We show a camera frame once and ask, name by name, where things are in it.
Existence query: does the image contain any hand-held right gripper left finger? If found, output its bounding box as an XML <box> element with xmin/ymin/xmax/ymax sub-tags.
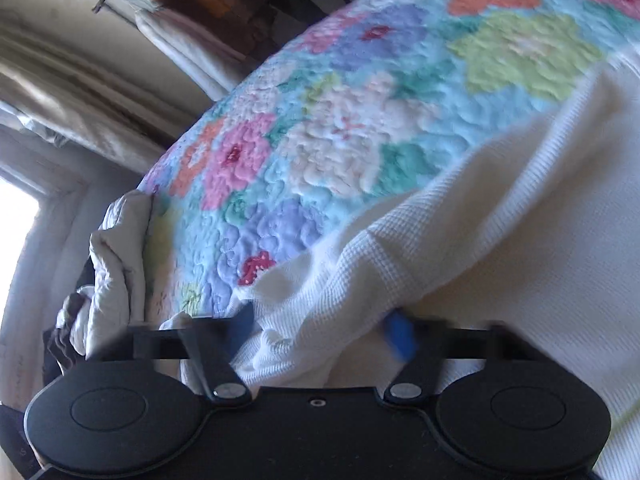
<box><xmin>91</xmin><ymin>306</ymin><xmax>257</xmax><ymax>407</ymax></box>

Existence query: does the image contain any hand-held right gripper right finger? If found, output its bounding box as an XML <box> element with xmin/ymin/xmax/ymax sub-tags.
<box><xmin>382</xmin><ymin>310</ymin><xmax>547</xmax><ymax>407</ymax></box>

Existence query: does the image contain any white waffle knit garment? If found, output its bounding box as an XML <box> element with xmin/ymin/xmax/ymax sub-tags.
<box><xmin>165</xmin><ymin>62</ymin><xmax>640</xmax><ymax>480</ymax></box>

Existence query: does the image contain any white padded comforter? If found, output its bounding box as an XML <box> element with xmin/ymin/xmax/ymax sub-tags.
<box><xmin>57</xmin><ymin>189</ymin><xmax>153</xmax><ymax>361</ymax></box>

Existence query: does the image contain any dark cloth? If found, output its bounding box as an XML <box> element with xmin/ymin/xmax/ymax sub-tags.
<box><xmin>42</xmin><ymin>255</ymin><xmax>98</xmax><ymax>386</ymax></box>

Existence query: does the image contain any floral patchwork quilt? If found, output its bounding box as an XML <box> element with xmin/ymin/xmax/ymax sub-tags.
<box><xmin>137</xmin><ymin>0</ymin><xmax>640</xmax><ymax>321</ymax></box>

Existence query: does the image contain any beige curtain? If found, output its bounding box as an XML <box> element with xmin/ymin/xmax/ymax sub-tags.
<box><xmin>0</xmin><ymin>7</ymin><xmax>173</xmax><ymax>163</ymax></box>

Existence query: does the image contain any brown wooden furniture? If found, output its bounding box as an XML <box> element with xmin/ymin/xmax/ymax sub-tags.
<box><xmin>147</xmin><ymin>0</ymin><xmax>346</xmax><ymax>61</ymax></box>

